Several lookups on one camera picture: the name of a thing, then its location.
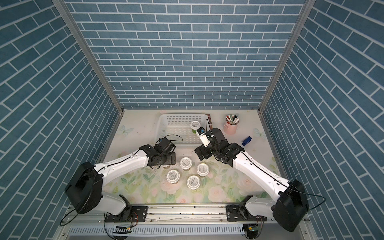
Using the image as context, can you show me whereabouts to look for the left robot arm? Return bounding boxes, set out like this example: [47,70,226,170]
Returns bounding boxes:
[65,138,176,223]

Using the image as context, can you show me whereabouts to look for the yogurt cup bottom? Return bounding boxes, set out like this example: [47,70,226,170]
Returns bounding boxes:
[187,175,201,190]

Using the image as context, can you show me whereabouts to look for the blue clip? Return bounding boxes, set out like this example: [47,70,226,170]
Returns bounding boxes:
[242,136,252,147]

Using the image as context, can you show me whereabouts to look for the pens in holder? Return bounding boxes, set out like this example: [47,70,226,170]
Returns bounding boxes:
[226,114,240,126]

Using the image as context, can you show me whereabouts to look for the aluminium mounting rail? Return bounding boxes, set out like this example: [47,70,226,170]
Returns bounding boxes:
[59,203,313,226]

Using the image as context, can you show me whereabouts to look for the pink pen holder cup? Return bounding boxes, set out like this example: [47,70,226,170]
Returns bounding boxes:
[224,123,238,135]

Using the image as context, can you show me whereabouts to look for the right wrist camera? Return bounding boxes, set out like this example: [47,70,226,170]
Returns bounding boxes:
[196,127,210,148]

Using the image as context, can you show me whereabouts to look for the red chopsticks packet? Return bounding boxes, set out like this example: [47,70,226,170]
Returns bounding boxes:
[206,114,213,130]

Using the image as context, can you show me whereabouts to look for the white plastic basket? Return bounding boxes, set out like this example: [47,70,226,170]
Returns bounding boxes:
[154,114,208,146]

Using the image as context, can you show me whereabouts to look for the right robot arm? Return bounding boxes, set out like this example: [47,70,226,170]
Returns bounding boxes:
[195,127,309,232]

